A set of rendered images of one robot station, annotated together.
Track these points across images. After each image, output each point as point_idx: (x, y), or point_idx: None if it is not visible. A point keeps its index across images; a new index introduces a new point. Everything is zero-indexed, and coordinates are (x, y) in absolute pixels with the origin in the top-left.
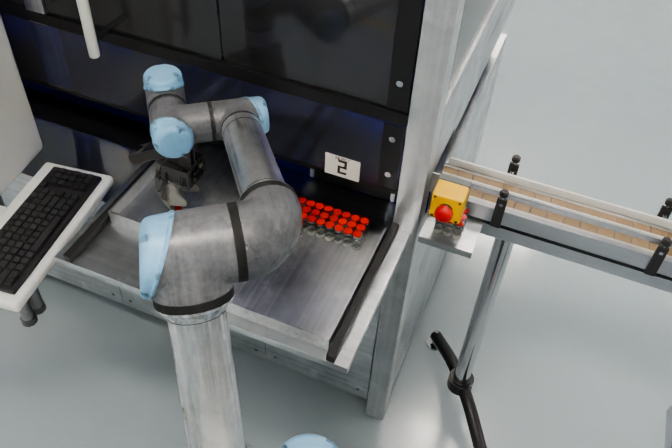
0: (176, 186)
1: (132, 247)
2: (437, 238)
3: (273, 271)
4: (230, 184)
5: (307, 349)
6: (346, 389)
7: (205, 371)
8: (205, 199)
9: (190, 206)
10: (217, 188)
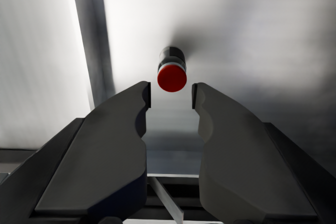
0: (204, 124)
1: None
2: None
3: (136, 222)
4: (331, 107)
5: None
6: None
7: None
8: (267, 78)
9: (233, 56)
10: (313, 87)
